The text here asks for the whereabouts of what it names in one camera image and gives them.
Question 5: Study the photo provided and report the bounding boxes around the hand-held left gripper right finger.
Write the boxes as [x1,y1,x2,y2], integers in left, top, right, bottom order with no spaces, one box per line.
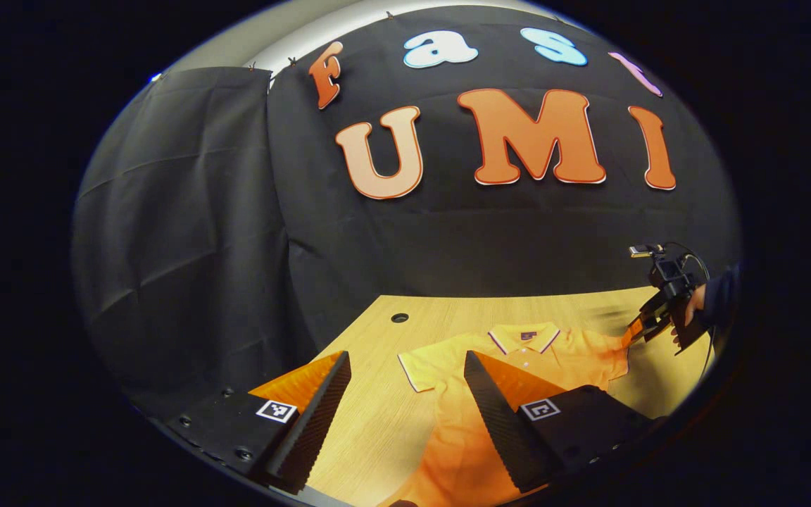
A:
[463,350,660,494]

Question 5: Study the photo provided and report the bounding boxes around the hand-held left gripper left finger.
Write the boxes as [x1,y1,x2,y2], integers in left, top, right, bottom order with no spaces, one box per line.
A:
[166,351,352,495]

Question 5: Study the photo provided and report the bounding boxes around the orange T-shirt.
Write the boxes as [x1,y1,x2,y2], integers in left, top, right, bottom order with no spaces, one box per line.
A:
[377,322,635,507]

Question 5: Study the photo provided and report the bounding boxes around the black backdrop cloth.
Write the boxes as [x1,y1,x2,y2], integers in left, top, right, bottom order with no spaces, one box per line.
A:
[71,6,741,423]

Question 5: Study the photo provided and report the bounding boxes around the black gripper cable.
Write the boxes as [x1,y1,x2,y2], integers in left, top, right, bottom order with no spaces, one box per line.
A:
[661,242,717,377]

